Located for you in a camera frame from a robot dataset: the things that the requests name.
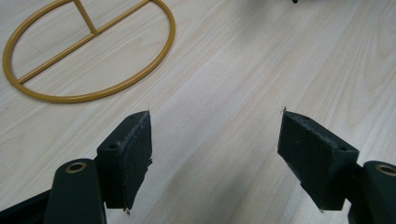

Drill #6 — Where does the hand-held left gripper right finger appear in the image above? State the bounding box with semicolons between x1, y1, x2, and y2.
276;110;361;211

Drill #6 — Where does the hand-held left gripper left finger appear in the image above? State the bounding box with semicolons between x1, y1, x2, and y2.
94;110;153;213

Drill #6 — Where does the gold metal wire stand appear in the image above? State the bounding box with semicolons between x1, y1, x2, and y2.
2;0;177;105

